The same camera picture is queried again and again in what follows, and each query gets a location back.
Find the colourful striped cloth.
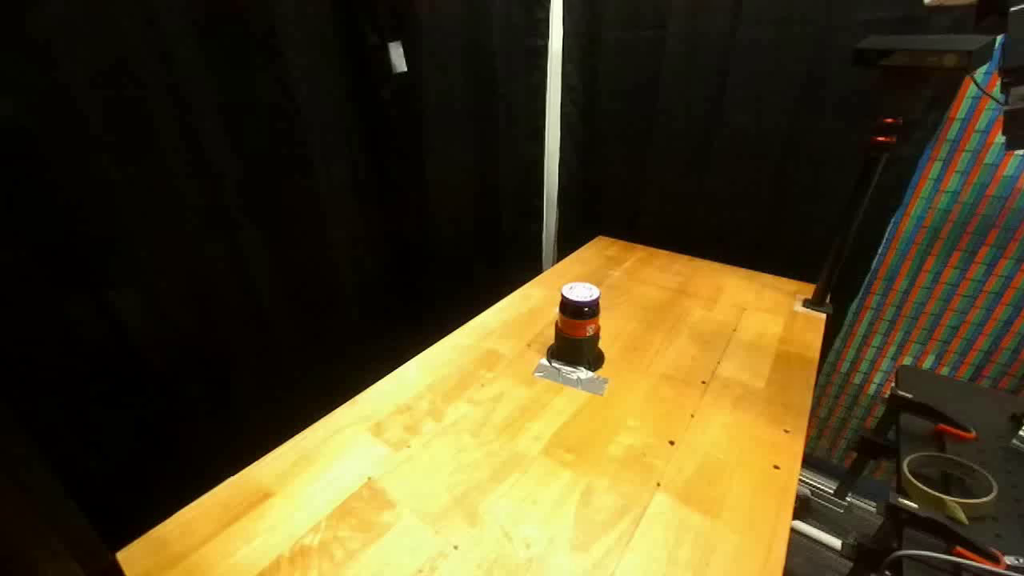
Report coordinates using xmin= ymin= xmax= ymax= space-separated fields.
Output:
xmin=807 ymin=43 xmax=1024 ymax=466

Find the white vertical pole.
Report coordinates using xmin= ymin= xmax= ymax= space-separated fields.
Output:
xmin=541 ymin=0 xmax=562 ymax=269

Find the roll of masking tape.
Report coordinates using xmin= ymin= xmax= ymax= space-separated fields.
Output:
xmin=900 ymin=451 xmax=1002 ymax=525

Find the black clamp with orange handle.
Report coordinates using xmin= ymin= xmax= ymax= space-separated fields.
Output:
xmin=836 ymin=388 xmax=976 ymax=497

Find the dark upside-down cup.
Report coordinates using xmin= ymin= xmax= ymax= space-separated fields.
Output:
xmin=547 ymin=281 xmax=603 ymax=373

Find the grey tape patch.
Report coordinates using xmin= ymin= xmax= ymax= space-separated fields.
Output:
xmin=533 ymin=358 xmax=608 ymax=398

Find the small white wall tag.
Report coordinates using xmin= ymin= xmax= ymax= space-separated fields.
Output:
xmin=387 ymin=43 xmax=410 ymax=75

